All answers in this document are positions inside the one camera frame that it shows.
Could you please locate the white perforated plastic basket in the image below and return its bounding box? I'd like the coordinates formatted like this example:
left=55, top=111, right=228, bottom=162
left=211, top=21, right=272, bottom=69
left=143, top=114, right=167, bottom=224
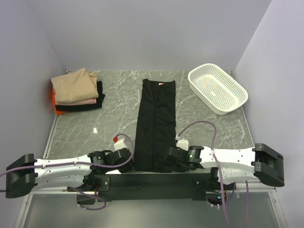
left=188, top=63, right=248, bottom=115

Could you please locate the folded black t-shirt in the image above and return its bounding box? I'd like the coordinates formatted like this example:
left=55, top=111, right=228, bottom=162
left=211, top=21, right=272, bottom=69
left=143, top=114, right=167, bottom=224
left=56, top=81, right=105, bottom=112

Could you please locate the black t-shirt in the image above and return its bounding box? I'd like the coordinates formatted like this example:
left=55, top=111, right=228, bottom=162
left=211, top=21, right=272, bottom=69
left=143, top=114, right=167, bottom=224
left=56, top=81, right=105, bottom=112
left=134, top=79, right=176, bottom=173

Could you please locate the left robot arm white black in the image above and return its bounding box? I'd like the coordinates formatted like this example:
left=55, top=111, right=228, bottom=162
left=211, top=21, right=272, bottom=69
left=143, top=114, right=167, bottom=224
left=4, top=148, right=133, bottom=199

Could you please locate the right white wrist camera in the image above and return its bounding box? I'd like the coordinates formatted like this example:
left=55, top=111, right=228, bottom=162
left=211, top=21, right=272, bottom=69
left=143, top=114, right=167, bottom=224
left=175, top=135, right=189, bottom=151

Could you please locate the folded pink t-shirt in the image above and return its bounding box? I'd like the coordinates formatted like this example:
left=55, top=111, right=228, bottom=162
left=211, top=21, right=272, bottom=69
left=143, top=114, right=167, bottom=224
left=55, top=98, right=96, bottom=106

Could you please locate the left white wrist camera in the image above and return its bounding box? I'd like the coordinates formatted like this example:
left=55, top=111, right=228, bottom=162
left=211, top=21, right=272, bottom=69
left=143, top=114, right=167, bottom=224
left=113, top=136, right=128, bottom=151

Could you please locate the folded orange t-shirt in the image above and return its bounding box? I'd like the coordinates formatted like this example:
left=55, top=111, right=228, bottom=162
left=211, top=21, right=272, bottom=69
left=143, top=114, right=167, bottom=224
left=52, top=89, right=69, bottom=115

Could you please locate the folded beige t-shirt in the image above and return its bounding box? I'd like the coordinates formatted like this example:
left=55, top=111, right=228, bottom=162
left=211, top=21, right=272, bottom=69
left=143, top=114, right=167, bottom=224
left=51, top=68, right=98, bottom=104

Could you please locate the aluminium rail frame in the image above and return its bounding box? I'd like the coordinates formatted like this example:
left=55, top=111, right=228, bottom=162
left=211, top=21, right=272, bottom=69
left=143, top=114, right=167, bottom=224
left=14, top=116, right=285, bottom=228

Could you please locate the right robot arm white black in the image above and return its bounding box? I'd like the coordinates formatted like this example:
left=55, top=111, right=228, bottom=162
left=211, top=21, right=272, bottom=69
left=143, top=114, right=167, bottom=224
left=164, top=143, right=285, bottom=190

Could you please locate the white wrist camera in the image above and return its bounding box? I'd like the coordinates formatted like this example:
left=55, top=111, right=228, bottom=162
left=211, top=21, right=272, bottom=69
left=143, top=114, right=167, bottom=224
left=175, top=135, right=189, bottom=151
left=113, top=136, right=128, bottom=151

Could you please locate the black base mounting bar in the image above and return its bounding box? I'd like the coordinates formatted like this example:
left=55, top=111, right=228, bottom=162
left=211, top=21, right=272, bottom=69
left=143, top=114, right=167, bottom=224
left=79, top=172, right=220, bottom=202

